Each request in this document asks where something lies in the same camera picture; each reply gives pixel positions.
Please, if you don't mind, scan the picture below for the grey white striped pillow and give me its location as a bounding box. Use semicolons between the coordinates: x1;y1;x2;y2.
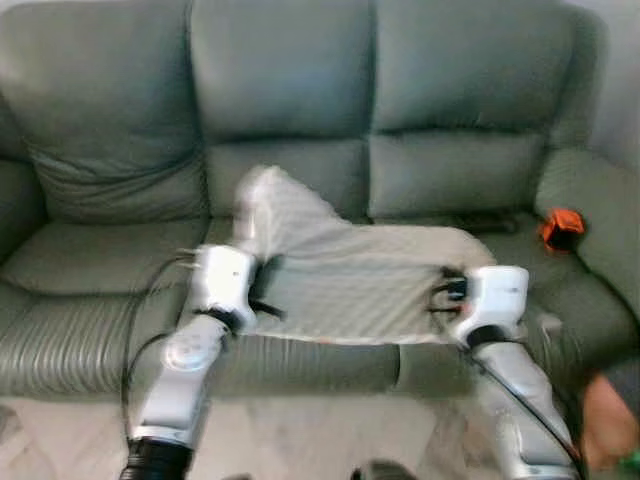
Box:
231;164;502;347

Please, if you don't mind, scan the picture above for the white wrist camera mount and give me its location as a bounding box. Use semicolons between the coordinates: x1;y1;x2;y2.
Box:
188;244;260;333
462;265;530;348

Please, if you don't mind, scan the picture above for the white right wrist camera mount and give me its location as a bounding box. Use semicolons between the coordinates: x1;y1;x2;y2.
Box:
462;265;530;348

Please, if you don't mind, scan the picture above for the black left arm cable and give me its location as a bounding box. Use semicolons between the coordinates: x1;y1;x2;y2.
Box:
119;250;201;446

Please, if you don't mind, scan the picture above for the grey robot foot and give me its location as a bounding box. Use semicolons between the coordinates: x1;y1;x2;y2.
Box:
349;459;403;480

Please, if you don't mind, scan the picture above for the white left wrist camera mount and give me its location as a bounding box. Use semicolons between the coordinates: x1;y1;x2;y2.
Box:
188;244;260;333

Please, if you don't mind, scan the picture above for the orange black small object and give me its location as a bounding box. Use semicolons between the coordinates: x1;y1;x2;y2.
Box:
539;207;587;252

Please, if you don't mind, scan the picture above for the person leg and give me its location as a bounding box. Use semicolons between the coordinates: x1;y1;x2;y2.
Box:
579;358;640;477

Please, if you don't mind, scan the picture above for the grey green leather sofa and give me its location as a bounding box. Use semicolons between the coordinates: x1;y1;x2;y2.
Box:
0;0;640;403

